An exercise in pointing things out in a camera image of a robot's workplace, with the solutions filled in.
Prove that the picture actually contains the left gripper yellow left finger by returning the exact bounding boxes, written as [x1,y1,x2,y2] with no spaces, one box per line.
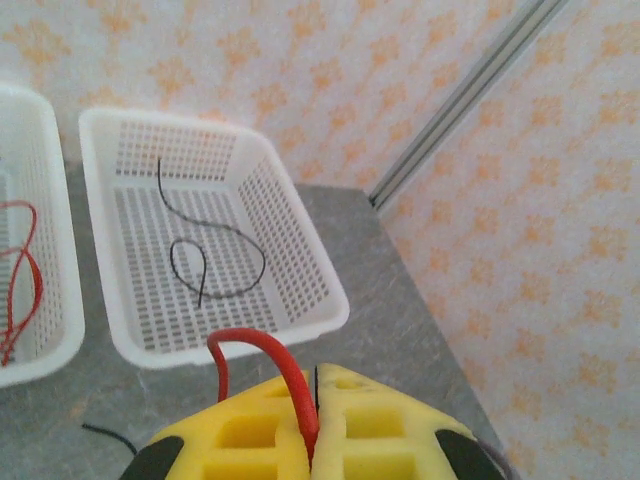
[119,370,316,480]

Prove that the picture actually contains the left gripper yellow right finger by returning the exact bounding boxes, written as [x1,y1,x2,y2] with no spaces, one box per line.
[310,362,506,480]

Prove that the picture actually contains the thin black cable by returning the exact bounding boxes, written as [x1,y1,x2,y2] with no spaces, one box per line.
[156,158,267,307]
[81,423,139,457]

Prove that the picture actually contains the white perforated plastic basket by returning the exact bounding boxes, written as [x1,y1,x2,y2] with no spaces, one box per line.
[0,82,86,390]
[78,107,351,372]

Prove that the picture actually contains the aluminium frame post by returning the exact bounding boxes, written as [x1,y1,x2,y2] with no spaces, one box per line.
[368,0,574,211]

